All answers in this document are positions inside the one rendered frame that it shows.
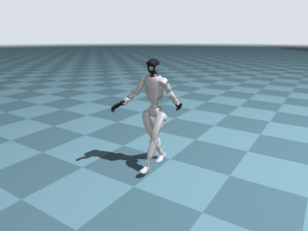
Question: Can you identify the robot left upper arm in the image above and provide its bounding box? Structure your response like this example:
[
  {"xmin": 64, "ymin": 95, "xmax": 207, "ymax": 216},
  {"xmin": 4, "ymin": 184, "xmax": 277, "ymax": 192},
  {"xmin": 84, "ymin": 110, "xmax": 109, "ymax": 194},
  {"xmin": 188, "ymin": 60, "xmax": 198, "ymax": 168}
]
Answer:
[{"xmin": 158, "ymin": 77, "xmax": 172, "ymax": 98}]

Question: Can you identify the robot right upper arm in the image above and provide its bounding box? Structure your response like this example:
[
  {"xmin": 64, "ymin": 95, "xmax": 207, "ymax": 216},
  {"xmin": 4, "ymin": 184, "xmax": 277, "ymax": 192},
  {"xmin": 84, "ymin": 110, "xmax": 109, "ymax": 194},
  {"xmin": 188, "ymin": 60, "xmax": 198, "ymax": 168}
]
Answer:
[{"xmin": 133, "ymin": 75, "xmax": 146, "ymax": 95}]

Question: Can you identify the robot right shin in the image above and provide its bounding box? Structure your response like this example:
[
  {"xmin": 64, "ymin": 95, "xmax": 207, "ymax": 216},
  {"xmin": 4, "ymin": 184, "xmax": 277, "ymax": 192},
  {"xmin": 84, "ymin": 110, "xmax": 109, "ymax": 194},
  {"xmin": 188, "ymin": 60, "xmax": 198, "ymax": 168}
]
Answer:
[{"xmin": 156, "ymin": 138, "xmax": 163, "ymax": 155}]

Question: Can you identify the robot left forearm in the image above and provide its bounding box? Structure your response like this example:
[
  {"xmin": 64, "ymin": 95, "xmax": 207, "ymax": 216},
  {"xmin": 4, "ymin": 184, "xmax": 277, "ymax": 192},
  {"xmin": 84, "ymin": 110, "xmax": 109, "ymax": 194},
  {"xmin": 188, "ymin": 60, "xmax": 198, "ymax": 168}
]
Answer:
[{"xmin": 170, "ymin": 92, "xmax": 180, "ymax": 106}]

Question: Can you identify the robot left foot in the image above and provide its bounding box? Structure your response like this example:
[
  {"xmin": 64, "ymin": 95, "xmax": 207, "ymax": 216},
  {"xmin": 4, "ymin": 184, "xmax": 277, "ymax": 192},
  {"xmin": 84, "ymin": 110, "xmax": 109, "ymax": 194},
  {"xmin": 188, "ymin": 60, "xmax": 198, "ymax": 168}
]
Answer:
[{"xmin": 139, "ymin": 167, "xmax": 150, "ymax": 174}]

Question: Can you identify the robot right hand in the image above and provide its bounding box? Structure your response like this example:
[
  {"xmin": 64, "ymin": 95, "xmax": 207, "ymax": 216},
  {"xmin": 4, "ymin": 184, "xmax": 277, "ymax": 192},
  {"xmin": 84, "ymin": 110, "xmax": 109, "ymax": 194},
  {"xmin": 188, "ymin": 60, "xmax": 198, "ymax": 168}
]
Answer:
[{"xmin": 111, "ymin": 100, "xmax": 125, "ymax": 112}]

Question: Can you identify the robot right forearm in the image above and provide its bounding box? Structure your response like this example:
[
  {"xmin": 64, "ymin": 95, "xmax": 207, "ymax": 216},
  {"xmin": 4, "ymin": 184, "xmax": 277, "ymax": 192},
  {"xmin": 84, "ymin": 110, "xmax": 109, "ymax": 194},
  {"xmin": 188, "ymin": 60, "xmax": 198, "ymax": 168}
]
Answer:
[{"xmin": 123, "ymin": 91, "xmax": 135, "ymax": 105}]

